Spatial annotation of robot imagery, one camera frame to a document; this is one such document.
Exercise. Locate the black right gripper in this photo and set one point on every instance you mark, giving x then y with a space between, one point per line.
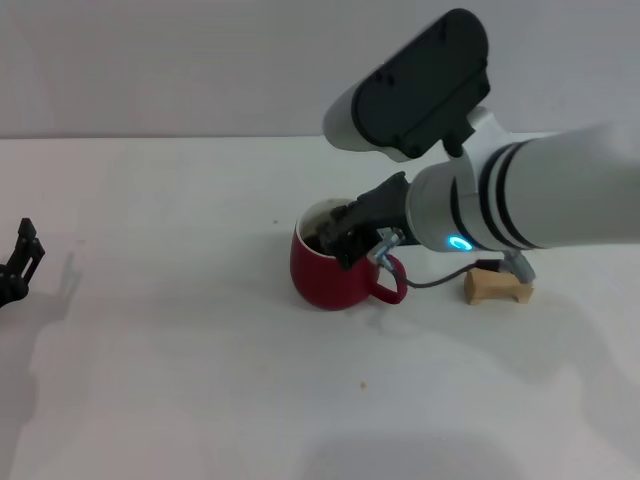
385 210

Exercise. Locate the red ceramic cup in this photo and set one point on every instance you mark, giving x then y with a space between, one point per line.
330 285

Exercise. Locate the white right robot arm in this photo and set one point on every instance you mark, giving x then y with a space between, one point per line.
550 190

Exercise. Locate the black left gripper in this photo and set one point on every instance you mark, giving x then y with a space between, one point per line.
10 285

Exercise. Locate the light wooden notched block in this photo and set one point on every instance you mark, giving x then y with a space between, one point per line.
492 285

